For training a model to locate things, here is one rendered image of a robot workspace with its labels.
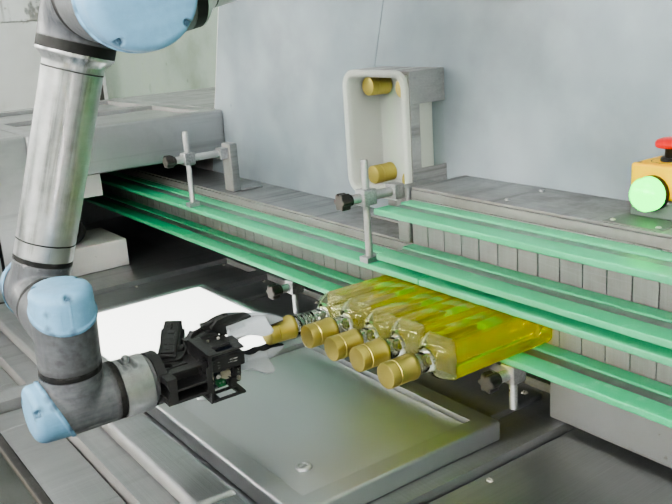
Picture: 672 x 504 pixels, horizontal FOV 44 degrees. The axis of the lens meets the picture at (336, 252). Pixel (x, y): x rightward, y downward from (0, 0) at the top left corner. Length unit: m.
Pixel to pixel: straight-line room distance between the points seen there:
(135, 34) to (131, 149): 1.14
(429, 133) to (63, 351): 0.74
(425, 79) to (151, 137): 0.84
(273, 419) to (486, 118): 0.59
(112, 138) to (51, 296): 1.06
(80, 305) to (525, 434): 0.63
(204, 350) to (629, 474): 0.57
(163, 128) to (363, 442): 1.13
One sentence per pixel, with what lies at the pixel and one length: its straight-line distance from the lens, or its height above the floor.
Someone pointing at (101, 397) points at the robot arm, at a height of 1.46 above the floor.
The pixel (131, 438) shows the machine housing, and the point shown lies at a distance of 1.25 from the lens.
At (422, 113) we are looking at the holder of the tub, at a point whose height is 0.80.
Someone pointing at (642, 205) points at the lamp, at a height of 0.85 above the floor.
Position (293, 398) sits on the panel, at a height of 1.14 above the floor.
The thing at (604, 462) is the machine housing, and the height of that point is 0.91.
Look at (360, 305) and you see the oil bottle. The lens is 1.20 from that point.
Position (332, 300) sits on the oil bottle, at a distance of 1.25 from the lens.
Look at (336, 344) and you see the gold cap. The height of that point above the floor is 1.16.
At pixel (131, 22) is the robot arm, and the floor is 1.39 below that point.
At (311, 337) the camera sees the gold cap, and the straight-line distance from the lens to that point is 1.16.
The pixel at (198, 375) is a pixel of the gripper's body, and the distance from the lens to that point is 1.11.
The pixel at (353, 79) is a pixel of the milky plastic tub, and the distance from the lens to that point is 1.54.
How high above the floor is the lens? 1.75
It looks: 33 degrees down
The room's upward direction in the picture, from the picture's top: 105 degrees counter-clockwise
